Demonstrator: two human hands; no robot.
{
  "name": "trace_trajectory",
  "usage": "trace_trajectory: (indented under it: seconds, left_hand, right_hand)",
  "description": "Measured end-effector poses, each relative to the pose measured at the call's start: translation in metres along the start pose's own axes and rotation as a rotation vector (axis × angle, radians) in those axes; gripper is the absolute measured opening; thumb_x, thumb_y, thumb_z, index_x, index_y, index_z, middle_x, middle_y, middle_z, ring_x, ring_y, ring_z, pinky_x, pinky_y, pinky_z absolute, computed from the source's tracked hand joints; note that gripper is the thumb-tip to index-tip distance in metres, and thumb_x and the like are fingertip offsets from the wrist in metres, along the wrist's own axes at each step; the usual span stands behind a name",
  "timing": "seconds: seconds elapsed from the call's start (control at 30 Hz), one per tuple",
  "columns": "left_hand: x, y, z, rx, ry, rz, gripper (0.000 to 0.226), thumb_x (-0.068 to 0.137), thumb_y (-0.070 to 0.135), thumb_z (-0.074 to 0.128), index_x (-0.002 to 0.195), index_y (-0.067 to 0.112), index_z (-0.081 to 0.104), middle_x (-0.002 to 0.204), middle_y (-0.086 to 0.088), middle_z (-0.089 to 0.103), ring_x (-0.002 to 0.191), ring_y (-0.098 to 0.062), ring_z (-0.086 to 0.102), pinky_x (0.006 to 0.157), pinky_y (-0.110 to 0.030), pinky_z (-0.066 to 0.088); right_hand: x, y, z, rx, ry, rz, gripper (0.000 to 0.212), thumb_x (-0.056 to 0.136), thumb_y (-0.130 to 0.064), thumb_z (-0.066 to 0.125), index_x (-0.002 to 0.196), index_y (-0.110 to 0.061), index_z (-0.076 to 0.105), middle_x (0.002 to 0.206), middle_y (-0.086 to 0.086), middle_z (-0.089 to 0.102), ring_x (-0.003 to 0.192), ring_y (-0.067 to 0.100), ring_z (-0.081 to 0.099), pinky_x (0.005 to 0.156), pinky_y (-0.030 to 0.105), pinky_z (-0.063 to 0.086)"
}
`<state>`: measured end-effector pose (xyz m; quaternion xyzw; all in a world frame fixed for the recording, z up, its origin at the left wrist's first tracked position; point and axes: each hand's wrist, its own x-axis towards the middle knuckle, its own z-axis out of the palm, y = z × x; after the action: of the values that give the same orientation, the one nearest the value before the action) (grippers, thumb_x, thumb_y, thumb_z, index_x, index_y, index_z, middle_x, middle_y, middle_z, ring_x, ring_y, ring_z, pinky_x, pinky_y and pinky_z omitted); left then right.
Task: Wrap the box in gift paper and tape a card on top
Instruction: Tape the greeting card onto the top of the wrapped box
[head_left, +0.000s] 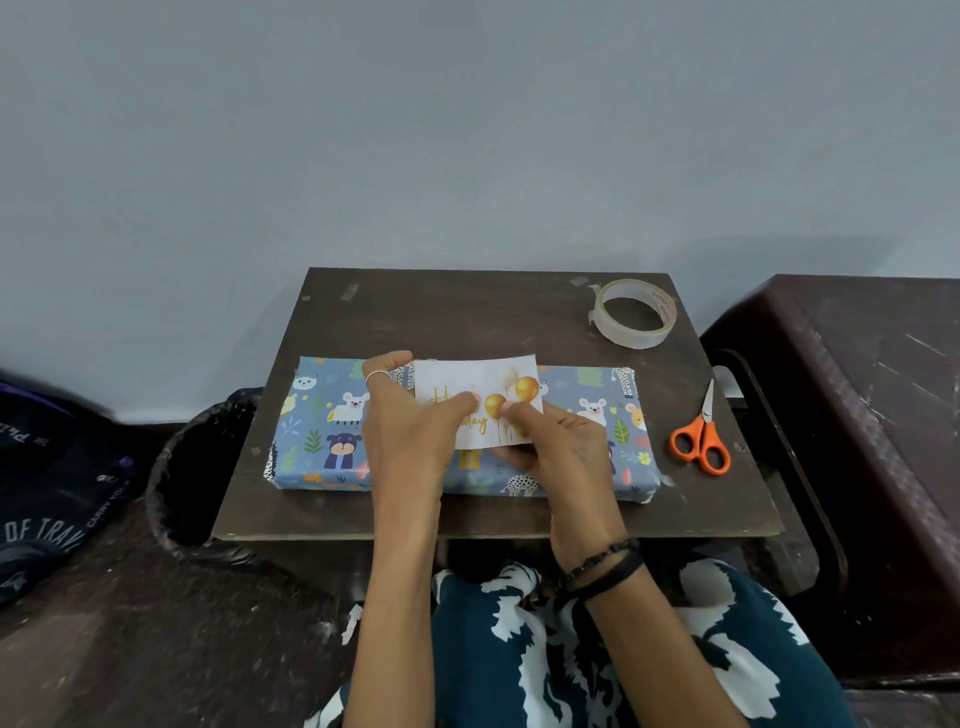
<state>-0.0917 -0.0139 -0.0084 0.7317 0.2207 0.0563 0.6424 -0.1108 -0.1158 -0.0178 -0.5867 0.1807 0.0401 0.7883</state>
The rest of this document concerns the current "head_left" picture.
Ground teal white patterned trousers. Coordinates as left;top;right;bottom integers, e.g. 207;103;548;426
303;558;862;728

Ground person's right hand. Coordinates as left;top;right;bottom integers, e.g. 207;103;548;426
490;400;633;576

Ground blue animal-print wrapping paper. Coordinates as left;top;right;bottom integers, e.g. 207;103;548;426
262;356;664;506

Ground person's right forearm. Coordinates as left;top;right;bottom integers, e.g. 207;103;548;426
573;558;751;728

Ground clear tape roll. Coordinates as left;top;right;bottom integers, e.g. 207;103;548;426
586;278;679;352

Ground black cord bracelet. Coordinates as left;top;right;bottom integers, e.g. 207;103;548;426
553;536;647;606

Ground small brown wooden table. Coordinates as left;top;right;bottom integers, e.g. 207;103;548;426
211;267;786;544

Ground brown plastic stool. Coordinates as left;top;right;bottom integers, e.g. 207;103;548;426
699;273;960;690

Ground black purple backpack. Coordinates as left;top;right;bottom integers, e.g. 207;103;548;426
0;374;138;610

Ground orange handled scissors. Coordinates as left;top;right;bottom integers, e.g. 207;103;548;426
668;378;733;478

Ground person's left hand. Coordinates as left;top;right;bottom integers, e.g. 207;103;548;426
360;350;482;543

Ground black trash bin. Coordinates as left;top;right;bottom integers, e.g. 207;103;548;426
143;387;265;573

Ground white card with gold stickers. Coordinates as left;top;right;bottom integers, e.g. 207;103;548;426
412;354;546;452

